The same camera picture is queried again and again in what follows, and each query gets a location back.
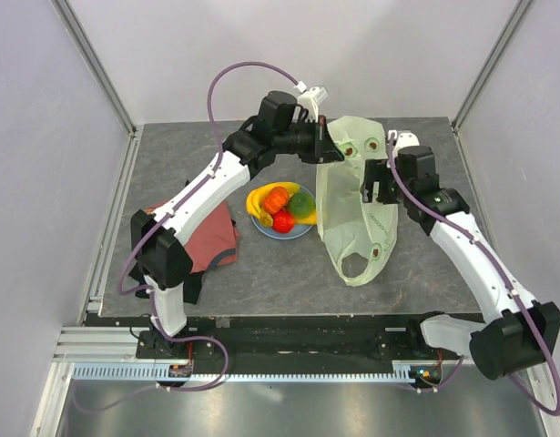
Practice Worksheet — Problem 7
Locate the aluminium corner frame post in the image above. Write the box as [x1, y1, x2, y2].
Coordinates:
[451, 0, 535, 134]

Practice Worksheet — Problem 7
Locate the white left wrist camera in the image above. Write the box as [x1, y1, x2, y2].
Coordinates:
[297, 86, 329, 123]

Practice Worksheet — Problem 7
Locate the green lime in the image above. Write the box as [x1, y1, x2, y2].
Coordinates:
[287, 191, 315, 219]

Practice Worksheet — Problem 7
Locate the blue slotted cable duct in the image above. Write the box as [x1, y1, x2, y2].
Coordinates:
[73, 361, 442, 384]

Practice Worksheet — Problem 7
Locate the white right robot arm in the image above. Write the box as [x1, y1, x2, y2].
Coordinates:
[360, 146, 560, 380]

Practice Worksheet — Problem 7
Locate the yellow banana bunch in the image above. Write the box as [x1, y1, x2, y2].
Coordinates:
[245, 182, 304, 228]

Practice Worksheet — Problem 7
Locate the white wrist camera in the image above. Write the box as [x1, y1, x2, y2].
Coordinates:
[297, 86, 329, 123]
[387, 129, 420, 153]

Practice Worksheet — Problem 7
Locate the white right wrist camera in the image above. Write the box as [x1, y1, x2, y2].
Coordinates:
[387, 129, 420, 153]

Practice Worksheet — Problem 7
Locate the left aluminium frame post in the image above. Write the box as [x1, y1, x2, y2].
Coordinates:
[51, 0, 137, 136]

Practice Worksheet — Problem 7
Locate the red apple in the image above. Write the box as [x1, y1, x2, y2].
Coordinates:
[271, 209, 296, 234]

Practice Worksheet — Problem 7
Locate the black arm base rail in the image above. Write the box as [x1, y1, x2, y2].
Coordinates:
[133, 313, 463, 363]

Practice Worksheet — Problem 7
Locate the green avocado print plastic bag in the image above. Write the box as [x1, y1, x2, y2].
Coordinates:
[316, 116, 399, 287]

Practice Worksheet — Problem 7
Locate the orange tangerine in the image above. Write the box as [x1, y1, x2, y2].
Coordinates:
[261, 186, 290, 215]

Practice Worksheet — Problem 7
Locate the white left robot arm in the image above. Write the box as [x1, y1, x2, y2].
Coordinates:
[130, 86, 344, 358]

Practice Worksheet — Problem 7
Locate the blue plate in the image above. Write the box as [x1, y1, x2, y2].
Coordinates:
[245, 182, 317, 239]

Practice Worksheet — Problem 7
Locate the red folded t-shirt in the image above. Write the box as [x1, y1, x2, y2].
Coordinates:
[145, 198, 240, 275]

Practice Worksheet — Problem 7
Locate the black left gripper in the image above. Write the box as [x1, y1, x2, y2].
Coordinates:
[274, 116, 344, 165]

